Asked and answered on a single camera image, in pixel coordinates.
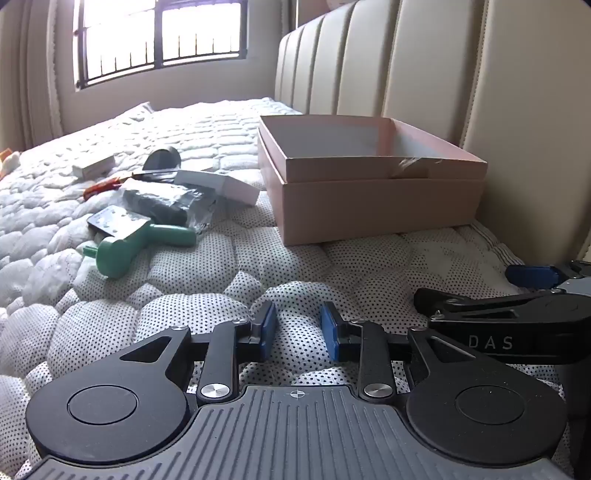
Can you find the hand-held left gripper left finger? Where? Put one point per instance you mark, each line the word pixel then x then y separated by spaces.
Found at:
pixel 267 330

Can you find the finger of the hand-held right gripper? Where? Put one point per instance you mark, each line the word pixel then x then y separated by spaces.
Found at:
pixel 531 275
pixel 461 308

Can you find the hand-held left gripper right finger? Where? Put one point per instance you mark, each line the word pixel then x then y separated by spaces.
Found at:
pixel 330 330

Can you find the pink cardboard box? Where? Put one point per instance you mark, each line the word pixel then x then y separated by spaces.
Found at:
pixel 369 207

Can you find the black rounded object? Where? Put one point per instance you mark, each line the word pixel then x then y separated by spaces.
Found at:
pixel 161 159

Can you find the small white box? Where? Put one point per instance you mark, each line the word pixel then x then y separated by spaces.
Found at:
pixel 94 166

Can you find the white quilted mattress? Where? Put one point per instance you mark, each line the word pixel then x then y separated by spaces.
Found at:
pixel 323 267

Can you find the black item in plastic bag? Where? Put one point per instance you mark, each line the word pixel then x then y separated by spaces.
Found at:
pixel 157 205

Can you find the red tube with blue cap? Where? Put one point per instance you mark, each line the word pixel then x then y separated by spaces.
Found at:
pixel 104 188

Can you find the beige padded headboard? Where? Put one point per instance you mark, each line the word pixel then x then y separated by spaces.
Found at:
pixel 415 69

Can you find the window with dark bars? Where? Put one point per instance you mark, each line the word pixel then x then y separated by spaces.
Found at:
pixel 161 46

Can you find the orange white object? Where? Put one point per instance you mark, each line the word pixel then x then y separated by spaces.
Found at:
pixel 8 164

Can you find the beige curtain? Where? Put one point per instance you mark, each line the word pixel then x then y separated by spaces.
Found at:
pixel 37 69

